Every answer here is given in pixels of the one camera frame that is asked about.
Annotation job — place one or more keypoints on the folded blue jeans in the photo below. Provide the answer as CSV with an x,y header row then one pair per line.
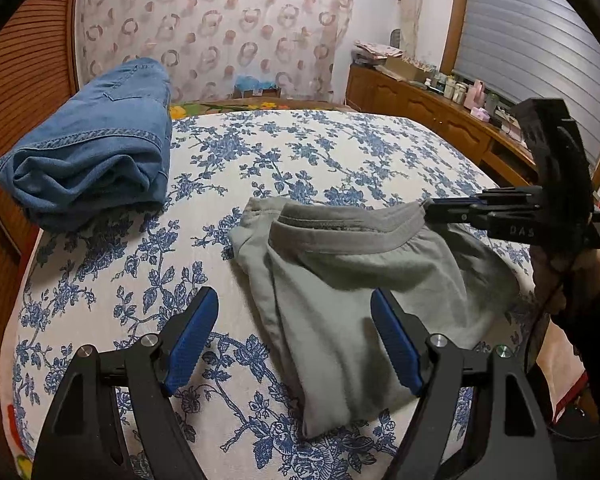
x,y
100,150

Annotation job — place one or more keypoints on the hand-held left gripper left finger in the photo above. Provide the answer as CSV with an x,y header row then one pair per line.
x,y
192,345

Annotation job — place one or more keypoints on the wooden slatted wardrobe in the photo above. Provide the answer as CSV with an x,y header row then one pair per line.
x,y
30,60

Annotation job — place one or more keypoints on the floral blue white bed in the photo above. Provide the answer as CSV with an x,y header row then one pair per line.
x,y
555,370

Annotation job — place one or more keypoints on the cream lace curtain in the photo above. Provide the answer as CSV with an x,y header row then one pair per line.
x,y
412,5

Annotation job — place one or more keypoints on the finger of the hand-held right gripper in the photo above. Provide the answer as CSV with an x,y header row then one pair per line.
x,y
455,216
457,202

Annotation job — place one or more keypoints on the wooden sideboard cabinet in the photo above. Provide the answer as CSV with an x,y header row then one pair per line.
x,y
420,110

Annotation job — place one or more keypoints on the person's right hand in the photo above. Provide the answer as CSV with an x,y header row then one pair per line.
x,y
587,267

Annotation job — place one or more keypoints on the open cardboard box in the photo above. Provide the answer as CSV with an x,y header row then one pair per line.
x,y
405,70

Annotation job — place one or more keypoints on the small pink box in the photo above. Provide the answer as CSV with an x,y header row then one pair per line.
x,y
481,113

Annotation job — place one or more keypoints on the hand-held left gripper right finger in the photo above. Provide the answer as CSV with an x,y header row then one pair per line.
x,y
397,345

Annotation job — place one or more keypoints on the small brown box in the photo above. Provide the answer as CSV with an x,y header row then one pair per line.
x,y
257,93

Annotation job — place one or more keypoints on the grey t-shirt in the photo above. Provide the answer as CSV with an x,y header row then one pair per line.
x,y
340,285

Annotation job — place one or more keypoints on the blue cloth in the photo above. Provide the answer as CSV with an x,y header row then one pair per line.
x,y
252,83

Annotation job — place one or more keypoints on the blue floral bed sheet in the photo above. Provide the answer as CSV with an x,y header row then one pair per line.
x,y
280,160

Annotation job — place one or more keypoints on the grey window blind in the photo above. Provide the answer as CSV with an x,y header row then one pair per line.
x,y
530,35

